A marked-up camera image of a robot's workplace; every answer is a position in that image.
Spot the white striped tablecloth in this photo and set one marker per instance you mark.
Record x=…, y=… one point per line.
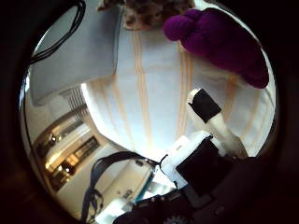
x=155, y=93

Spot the leopard print plush toy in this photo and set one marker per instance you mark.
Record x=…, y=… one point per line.
x=149, y=14

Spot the small purple plush toy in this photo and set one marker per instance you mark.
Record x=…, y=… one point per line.
x=218, y=40

